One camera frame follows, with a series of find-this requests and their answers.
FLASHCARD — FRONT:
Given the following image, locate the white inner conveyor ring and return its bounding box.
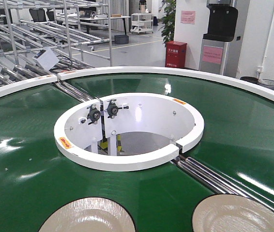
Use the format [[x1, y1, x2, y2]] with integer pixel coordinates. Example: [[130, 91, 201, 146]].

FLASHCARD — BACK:
[[53, 92, 205, 172]]

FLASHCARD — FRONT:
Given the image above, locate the black bearing mount right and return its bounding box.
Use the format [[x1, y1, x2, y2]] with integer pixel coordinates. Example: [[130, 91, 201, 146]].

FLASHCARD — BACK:
[[107, 99, 129, 119]]

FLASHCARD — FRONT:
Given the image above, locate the black bearing mount left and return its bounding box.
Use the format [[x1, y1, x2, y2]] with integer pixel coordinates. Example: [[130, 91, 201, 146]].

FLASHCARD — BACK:
[[87, 104, 101, 125]]

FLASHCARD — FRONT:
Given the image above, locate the beige plate black rim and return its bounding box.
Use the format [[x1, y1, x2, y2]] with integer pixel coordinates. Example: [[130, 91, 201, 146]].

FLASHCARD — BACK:
[[39, 197, 137, 232], [192, 194, 274, 232]]

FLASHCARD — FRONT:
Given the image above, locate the pink wall notice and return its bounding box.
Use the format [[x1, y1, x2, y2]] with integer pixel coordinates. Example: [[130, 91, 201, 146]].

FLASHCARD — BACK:
[[181, 11, 196, 25]]

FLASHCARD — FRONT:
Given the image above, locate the grey wire waste basket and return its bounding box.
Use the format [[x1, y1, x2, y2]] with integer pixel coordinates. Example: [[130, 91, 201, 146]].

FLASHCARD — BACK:
[[258, 79, 274, 90]]

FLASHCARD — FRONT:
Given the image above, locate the white outer conveyor rim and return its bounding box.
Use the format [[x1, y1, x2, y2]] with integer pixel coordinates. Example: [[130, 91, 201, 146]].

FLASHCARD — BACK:
[[0, 66, 274, 101]]

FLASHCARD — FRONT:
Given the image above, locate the dark grey floor bin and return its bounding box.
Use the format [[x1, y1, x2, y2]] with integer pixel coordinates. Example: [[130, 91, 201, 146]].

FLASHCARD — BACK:
[[114, 34, 129, 44]]

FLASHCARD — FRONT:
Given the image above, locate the black bearing mount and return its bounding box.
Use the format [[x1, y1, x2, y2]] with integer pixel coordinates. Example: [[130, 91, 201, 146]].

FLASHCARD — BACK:
[[107, 99, 129, 119], [87, 104, 101, 125]]

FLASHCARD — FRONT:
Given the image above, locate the green potted plant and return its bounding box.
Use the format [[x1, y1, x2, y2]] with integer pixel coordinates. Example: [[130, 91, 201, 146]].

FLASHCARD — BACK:
[[159, 0, 176, 44]]

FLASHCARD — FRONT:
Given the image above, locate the black and grey water dispenser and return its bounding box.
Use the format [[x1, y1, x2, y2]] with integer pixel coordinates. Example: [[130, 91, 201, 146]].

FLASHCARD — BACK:
[[199, 0, 238, 74]]

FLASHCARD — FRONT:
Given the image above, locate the metal roller rack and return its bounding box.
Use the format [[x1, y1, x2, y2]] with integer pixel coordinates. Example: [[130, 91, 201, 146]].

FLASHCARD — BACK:
[[0, 0, 111, 87]]

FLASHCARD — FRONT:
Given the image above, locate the red fire extinguisher cabinet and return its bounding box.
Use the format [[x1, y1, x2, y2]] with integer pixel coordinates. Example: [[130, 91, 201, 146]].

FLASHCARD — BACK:
[[165, 41, 187, 68]]

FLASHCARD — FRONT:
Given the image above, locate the steel conveyor rollers right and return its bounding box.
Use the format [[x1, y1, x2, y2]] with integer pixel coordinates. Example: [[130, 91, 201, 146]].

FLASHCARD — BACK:
[[171, 155, 274, 212]]

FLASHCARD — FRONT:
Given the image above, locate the white control box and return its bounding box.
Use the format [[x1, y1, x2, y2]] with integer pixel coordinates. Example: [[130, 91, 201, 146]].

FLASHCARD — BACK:
[[33, 48, 59, 71]]

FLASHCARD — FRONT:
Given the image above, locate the white shelf cart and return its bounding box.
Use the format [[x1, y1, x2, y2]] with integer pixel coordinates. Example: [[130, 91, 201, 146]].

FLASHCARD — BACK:
[[130, 13, 153, 34]]

